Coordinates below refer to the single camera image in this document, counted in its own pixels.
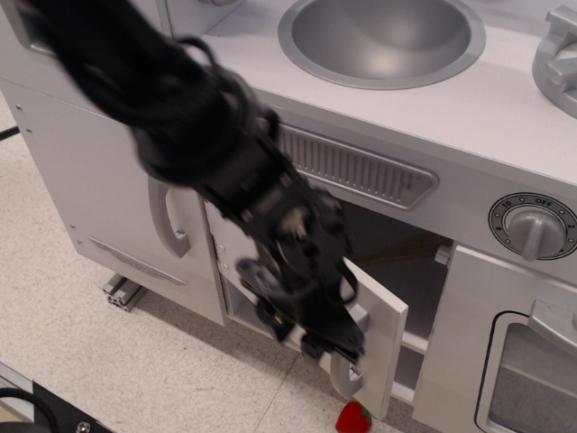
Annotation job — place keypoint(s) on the white toy kitchen unit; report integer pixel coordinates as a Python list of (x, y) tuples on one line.
[(178, 362)]

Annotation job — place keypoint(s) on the grey fridge door handle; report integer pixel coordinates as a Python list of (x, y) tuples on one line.
[(174, 241)]

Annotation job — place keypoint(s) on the grey vent grille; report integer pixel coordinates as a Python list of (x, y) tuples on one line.
[(396, 183)]

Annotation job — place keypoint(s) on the wooden fork spatula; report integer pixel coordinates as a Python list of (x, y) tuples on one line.
[(417, 247)]

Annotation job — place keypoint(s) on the red toy strawberry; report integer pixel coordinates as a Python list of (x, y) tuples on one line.
[(354, 418)]

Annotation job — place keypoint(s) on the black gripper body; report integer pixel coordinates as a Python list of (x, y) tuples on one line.
[(312, 310)]

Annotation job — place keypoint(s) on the white cabinet door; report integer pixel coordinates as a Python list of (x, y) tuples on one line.
[(387, 314)]

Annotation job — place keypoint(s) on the silver sink bowl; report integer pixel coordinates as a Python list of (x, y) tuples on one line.
[(382, 45)]

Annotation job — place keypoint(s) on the grey toy faucet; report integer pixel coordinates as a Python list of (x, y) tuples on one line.
[(554, 64)]

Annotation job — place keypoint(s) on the grey timer knob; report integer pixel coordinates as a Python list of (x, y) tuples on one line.
[(534, 226)]

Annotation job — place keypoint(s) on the aluminium extrusion bar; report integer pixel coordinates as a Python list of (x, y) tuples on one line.
[(123, 293)]

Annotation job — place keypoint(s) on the grey oven door handle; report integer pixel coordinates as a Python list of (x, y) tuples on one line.
[(556, 325)]

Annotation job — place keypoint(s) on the silver fridge emblem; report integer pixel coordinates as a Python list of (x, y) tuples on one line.
[(137, 263)]

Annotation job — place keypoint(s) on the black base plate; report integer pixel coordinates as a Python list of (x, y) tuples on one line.
[(69, 417)]

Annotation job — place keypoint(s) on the grey cabinet door handle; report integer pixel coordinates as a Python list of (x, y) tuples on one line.
[(343, 378)]

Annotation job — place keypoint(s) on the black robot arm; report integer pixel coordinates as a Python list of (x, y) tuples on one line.
[(197, 124)]

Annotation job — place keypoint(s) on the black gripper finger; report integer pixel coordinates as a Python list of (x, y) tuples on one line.
[(278, 319), (314, 346)]

